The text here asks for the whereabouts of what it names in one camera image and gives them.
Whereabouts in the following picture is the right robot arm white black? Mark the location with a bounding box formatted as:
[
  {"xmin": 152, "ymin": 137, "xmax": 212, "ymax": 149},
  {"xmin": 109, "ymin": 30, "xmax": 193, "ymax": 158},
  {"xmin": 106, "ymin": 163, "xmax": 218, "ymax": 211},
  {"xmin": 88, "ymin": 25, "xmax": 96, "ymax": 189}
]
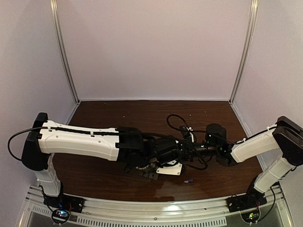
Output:
[{"xmin": 180, "ymin": 116, "xmax": 303, "ymax": 208}]

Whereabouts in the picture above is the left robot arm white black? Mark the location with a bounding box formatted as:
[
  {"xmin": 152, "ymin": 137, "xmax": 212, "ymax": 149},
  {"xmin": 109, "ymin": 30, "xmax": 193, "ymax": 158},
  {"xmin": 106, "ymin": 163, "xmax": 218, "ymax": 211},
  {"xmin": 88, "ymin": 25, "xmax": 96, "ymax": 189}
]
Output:
[{"xmin": 21, "ymin": 113, "xmax": 183, "ymax": 207}]

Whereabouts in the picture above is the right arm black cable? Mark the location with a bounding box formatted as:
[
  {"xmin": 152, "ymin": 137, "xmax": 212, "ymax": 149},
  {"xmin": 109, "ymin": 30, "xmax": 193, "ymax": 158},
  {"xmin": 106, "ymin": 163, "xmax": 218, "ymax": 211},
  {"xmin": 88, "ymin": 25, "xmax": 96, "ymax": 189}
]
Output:
[{"xmin": 166, "ymin": 114, "xmax": 277, "ymax": 145}]

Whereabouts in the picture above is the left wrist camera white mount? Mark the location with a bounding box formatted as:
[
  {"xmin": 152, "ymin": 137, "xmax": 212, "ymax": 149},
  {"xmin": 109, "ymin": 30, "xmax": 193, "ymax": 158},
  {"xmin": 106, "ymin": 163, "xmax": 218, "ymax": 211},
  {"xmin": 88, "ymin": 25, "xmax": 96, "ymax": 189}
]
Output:
[{"xmin": 138, "ymin": 163, "xmax": 185, "ymax": 182}]

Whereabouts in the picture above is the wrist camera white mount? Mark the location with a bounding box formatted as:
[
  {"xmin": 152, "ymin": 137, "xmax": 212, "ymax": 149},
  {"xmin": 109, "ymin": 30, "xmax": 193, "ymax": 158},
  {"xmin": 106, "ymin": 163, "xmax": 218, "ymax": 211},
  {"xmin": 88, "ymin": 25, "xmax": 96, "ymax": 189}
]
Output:
[
  {"xmin": 138, "ymin": 163, "xmax": 185, "ymax": 182},
  {"xmin": 179, "ymin": 124, "xmax": 228, "ymax": 147}
]

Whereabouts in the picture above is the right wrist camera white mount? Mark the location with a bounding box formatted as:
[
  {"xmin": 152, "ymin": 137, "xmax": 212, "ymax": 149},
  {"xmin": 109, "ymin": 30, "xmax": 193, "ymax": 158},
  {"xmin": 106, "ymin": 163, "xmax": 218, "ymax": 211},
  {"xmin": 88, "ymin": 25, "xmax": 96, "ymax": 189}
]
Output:
[{"xmin": 179, "ymin": 124, "xmax": 228, "ymax": 147}]

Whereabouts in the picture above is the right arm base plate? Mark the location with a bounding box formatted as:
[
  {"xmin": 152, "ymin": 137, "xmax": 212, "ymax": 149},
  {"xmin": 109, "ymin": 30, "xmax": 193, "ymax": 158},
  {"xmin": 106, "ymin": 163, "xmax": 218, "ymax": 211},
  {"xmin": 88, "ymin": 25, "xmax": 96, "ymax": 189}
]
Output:
[{"xmin": 226, "ymin": 192, "xmax": 267, "ymax": 213}]

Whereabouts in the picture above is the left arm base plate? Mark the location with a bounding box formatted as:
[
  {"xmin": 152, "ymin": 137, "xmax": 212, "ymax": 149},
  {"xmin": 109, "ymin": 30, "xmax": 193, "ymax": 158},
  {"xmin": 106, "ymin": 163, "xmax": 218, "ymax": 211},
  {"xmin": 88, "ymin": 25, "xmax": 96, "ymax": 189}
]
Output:
[{"xmin": 43, "ymin": 194, "xmax": 84, "ymax": 213}]

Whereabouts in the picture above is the left aluminium frame post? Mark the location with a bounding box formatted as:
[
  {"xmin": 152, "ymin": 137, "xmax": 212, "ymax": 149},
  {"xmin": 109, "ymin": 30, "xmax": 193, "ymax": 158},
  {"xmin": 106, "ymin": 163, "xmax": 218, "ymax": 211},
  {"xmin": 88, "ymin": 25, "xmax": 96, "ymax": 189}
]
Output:
[{"xmin": 50, "ymin": 0, "xmax": 80, "ymax": 104}]

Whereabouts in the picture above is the aluminium frame post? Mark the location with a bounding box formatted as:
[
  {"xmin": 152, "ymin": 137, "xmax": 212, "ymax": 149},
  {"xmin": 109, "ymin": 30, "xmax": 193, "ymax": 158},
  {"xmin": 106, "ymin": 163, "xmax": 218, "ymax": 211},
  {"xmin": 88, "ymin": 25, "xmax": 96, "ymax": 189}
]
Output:
[
  {"xmin": 50, "ymin": 0, "xmax": 80, "ymax": 104},
  {"xmin": 229, "ymin": 0, "xmax": 258, "ymax": 105}
]

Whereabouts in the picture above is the front aluminium rail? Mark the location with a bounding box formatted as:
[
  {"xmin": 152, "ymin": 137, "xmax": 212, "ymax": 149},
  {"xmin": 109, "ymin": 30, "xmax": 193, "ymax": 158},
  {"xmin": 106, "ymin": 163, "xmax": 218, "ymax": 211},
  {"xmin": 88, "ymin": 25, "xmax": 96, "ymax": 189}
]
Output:
[{"xmin": 20, "ymin": 185, "xmax": 293, "ymax": 227}]

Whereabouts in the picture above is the right aluminium frame post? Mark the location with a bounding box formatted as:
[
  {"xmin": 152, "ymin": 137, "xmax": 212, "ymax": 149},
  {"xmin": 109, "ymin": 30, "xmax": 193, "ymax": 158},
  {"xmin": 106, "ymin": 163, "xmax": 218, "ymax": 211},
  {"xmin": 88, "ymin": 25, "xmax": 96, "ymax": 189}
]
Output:
[{"xmin": 229, "ymin": 0, "xmax": 258, "ymax": 105}]

